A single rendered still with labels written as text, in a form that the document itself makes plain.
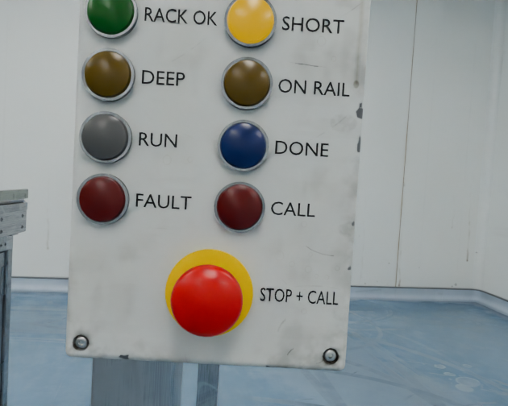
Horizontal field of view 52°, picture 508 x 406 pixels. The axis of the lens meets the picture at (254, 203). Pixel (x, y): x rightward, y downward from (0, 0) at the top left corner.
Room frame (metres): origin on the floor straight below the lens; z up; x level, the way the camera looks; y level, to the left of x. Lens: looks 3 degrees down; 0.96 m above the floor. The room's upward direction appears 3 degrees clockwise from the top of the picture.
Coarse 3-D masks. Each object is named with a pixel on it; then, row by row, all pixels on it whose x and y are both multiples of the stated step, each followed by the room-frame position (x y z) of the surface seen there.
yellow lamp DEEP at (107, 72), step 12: (96, 60) 0.30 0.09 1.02; (108, 60) 0.30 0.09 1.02; (120, 60) 0.30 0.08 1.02; (96, 72) 0.30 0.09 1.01; (108, 72) 0.30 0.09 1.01; (120, 72) 0.30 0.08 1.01; (96, 84) 0.30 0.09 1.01; (108, 84) 0.30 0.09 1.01; (120, 84) 0.30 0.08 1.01; (108, 96) 0.30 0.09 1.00
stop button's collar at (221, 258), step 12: (192, 252) 0.31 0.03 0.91; (204, 252) 0.30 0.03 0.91; (216, 252) 0.30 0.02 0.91; (180, 264) 0.30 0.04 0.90; (192, 264) 0.30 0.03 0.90; (216, 264) 0.30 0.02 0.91; (228, 264) 0.30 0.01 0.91; (240, 264) 0.30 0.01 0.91; (240, 276) 0.31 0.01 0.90; (168, 288) 0.30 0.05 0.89; (252, 288) 0.31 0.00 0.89; (264, 288) 0.31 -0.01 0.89; (168, 300) 0.30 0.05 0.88
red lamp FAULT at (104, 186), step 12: (96, 180) 0.30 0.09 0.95; (108, 180) 0.30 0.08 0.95; (84, 192) 0.30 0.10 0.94; (96, 192) 0.30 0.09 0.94; (108, 192) 0.30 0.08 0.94; (120, 192) 0.30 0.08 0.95; (84, 204) 0.30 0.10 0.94; (96, 204) 0.30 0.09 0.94; (108, 204) 0.30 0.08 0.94; (120, 204) 0.30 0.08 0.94; (96, 216) 0.30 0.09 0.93; (108, 216) 0.30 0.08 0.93
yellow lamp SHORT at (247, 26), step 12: (240, 0) 0.30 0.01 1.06; (252, 0) 0.30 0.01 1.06; (228, 12) 0.30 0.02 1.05; (240, 12) 0.30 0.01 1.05; (252, 12) 0.30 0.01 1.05; (264, 12) 0.30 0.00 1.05; (228, 24) 0.30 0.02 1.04; (240, 24) 0.30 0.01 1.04; (252, 24) 0.30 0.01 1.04; (264, 24) 0.30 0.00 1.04; (240, 36) 0.30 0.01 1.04; (252, 36) 0.30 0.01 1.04; (264, 36) 0.30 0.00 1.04
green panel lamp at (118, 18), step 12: (96, 0) 0.30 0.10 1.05; (108, 0) 0.30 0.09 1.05; (120, 0) 0.30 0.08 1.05; (96, 12) 0.30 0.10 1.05; (108, 12) 0.30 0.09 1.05; (120, 12) 0.30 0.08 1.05; (132, 12) 0.30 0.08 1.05; (96, 24) 0.30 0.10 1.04; (108, 24) 0.30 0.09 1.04; (120, 24) 0.30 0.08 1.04
